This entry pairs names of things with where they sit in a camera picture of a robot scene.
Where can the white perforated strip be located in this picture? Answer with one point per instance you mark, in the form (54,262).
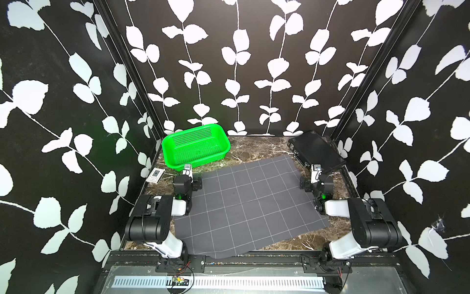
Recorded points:
(223,282)

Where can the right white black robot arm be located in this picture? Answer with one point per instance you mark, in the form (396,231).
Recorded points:
(372,224)

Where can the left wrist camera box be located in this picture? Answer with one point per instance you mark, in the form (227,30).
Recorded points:
(188,170)

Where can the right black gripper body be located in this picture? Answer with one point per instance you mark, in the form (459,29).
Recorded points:
(311,187)

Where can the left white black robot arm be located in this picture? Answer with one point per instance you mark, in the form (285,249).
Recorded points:
(150,220)

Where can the small white remote device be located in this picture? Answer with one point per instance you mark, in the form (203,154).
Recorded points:
(155,175)

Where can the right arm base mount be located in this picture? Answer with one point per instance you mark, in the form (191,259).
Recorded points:
(318,264)

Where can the green plastic basket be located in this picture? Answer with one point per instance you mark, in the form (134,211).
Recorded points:
(196,146)

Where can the black hard case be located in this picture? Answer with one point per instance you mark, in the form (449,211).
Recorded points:
(311,149)

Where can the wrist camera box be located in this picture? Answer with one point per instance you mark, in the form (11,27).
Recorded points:
(316,171)
(188,170)

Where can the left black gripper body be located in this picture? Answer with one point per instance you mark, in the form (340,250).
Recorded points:
(193,186)

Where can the black front mounting rail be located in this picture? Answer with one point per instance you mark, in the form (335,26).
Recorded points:
(249,259)

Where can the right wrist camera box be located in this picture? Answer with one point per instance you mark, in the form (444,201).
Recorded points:
(316,171)

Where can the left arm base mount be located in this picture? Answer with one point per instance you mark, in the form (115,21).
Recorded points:
(190,264)

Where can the small green circuit board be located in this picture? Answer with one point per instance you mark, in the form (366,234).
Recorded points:
(178,282)

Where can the dark grey grid pillowcase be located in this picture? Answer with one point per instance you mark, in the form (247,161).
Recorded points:
(247,207)

